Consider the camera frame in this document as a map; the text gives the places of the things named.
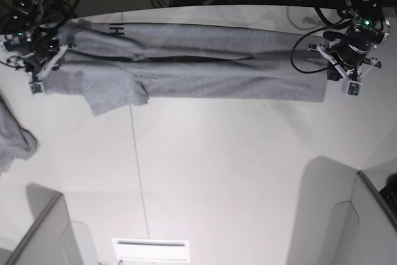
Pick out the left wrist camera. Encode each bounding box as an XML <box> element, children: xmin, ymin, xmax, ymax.
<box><xmin>342</xmin><ymin>79</ymin><xmax>362</xmax><ymax>97</ymax></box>

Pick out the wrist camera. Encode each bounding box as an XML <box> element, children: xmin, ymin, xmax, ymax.
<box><xmin>342</xmin><ymin>79</ymin><xmax>362</xmax><ymax>97</ymax></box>
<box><xmin>29</xmin><ymin>82</ymin><xmax>44</xmax><ymax>95</ymax></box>

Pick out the white bin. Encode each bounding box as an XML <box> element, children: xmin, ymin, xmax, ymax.
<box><xmin>1</xmin><ymin>192</ymin><xmax>100</xmax><ymax>264</ymax></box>
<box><xmin>286</xmin><ymin>171</ymin><xmax>396</xmax><ymax>264</ymax></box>

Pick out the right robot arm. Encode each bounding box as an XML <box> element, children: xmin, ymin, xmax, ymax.
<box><xmin>1</xmin><ymin>0</ymin><xmax>79</xmax><ymax>84</ymax></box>

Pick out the grey T-shirt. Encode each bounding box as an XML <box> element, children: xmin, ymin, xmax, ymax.
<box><xmin>43</xmin><ymin>20</ymin><xmax>327</xmax><ymax>115</ymax></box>

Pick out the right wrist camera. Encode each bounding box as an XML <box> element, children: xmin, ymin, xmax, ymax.
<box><xmin>29</xmin><ymin>82</ymin><xmax>44</xmax><ymax>95</ymax></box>

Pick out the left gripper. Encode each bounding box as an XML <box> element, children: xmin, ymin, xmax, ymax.
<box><xmin>308</xmin><ymin>30</ymin><xmax>381</xmax><ymax>81</ymax></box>

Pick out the left white bin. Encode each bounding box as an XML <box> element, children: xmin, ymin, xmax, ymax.
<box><xmin>1</xmin><ymin>192</ymin><xmax>100</xmax><ymax>264</ymax></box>

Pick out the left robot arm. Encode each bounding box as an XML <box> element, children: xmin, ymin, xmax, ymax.
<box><xmin>310</xmin><ymin>0</ymin><xmax>390</xmax><ymax>81</ymax></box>

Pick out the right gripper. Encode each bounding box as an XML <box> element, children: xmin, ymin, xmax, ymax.
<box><xmin>23</xmin><ymin>38</ymin><xmax>76</xmax><ymax>82</ymax></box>

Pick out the right white bin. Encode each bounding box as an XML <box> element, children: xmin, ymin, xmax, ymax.
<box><xmin>286</xmin><ymin>171</ymin><xmax>396</xmax><ymax>264</ymax></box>

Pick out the black keyboard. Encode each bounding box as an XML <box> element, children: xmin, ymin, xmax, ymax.
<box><xmin>380</xmin><ymin>183</ymin><xmax>397</xmax><ymax>216</ymax></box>

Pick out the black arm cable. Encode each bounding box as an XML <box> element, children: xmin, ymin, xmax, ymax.
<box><xmin>290</xmin><ymin>24</ymin><xmax>354</xmax><ymax>75</ymax></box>

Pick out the grey cloth pile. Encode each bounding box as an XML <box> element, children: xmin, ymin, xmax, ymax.
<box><xmin>1</xmin><ymin>97</ymin><xmax>38</xmax><ymax>174</ymax></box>

